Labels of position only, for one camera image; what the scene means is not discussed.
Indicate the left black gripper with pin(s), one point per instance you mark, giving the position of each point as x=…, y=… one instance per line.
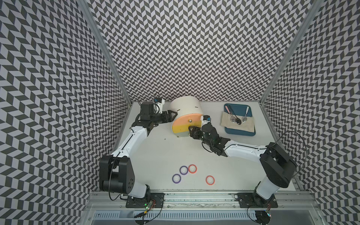
x=165, y=115

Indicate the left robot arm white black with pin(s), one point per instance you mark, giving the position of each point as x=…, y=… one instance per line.
x=116, y=174

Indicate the purple tape roll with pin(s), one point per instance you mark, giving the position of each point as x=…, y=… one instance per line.
x=183, y=170
x=176, y=178

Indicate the yellow drawer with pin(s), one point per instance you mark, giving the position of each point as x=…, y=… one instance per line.
x=178, y=128

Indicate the orange top drawer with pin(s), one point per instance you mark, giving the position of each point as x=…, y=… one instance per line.
x=193, y=119

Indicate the aluminium front rail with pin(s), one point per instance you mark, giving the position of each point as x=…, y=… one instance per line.
x=208, y=200

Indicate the beige cloth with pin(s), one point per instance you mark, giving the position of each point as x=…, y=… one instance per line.
x=247, y=126

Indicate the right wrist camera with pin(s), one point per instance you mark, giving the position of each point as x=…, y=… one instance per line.
x=205, y=119

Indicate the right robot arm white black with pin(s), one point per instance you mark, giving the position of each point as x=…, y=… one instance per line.
x=277, y=164

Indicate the teal tray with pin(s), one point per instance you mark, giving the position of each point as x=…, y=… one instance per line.
x=239, y=111

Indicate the purple tape roll left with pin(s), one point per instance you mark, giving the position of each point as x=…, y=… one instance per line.
x=176, y=178

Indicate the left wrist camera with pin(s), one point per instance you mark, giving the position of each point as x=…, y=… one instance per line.
x=158, y=105

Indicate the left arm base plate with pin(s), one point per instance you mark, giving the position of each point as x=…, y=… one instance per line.
x=140, y=203

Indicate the white round drawer cabinet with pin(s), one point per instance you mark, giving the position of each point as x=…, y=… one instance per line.
x=186, y=105

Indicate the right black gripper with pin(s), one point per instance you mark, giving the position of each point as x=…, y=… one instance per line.
x=195, y=130

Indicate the red tape roll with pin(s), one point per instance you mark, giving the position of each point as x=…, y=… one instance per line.
x=210, y=180
x=192, y=168

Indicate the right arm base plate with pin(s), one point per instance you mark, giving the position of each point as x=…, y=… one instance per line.
x=246, y=200

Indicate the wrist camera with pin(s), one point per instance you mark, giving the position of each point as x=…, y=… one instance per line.
x=158, y=105
x=205, y=119

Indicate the black spoon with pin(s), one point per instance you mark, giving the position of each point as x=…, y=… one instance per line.
x=237, y=120

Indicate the pink handled spoon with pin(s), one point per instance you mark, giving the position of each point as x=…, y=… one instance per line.
x=232, y=118

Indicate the grey bottom drawer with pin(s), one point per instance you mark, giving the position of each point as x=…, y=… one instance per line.
x=183, y=134

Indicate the purple tape roll right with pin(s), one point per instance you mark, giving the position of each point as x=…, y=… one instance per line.
x=183, y=170

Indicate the grey handled spoon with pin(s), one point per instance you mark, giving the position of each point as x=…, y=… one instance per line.
x=244, y=118

